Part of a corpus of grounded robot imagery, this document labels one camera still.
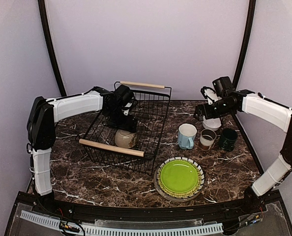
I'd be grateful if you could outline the white bowl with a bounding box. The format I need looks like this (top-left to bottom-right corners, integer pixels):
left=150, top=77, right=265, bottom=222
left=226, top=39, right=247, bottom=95
left=203, top=117, right=222, bottom=131

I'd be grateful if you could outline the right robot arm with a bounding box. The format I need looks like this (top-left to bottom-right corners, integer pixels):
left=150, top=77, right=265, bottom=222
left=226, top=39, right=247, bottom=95
left=195, top=87, right=292, bottom=213

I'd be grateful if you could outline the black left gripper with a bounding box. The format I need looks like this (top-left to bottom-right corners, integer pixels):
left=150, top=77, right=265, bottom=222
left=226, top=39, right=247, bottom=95
left=106, top=105, right=139, bottom=132

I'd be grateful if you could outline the bright green plate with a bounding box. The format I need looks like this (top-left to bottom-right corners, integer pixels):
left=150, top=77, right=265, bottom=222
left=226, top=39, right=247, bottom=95
left=159, top=160, right=203, bottom=194

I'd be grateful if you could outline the white cable duct strip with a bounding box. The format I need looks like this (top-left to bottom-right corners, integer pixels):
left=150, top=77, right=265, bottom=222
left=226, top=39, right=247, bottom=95
left=20, top=210, right=224, bottom=236

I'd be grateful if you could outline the blue striped white plate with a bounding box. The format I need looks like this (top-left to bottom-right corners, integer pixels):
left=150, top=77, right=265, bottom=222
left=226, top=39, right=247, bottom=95
left=155, top=156, right=205, bottom=199

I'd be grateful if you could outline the woven yellow green plate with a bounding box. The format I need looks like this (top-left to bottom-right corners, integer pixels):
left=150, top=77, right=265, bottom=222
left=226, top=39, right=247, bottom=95
left=159, top=158, right=203, bottom=197

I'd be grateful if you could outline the grey deer pattern plate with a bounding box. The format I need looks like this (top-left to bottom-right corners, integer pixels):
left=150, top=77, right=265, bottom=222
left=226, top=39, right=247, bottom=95
left=153, top=173, right=201, bottom=203

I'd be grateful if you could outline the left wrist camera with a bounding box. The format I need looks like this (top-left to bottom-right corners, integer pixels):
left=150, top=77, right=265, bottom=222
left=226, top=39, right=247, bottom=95
left=114, top=85, right=135, bottom=116

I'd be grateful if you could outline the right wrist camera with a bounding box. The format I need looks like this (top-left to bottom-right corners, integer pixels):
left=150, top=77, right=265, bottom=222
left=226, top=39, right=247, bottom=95
left=201, top=76, right=235, bottom=105

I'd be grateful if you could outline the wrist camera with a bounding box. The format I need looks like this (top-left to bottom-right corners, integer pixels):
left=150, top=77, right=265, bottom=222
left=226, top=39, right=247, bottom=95
left=201, top=76, right=235, bottom=105
left=114, top=85, right=135, bottom=116

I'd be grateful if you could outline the dark green mug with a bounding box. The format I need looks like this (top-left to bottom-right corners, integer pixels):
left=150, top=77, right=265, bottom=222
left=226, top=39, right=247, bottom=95
left=218, top=128, right=238, bottom=151

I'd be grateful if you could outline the white cup with brown band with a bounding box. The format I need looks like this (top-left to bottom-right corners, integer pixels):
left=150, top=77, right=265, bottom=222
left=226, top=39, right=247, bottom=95
left=199, top=129, right=217, bottom=150

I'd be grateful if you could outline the beige ribbed cup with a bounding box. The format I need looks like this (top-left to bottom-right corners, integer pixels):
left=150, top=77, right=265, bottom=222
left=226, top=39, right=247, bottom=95
left=115, top=130, right=137, bottom=148

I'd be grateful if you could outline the black wire dish rack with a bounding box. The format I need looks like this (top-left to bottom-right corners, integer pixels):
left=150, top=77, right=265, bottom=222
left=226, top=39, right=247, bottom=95
left=79, top=82, right=172, bottom=175

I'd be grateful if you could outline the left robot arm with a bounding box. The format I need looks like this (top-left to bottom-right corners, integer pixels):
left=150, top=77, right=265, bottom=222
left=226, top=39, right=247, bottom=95
left=27, top=85, right=137, bottom=214

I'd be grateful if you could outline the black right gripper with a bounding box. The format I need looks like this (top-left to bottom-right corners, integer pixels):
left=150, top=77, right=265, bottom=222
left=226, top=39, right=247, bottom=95
left=194, top=98, right=234, bottom=121

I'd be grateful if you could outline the light blue mug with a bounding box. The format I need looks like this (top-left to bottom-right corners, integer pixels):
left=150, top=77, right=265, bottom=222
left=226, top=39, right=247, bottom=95
left=177, top=123, right=197, bottom=149

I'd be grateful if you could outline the black front rail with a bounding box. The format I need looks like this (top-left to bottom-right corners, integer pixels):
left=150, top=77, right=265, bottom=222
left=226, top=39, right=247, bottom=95
left=18, top=191, right=267, bottom=226

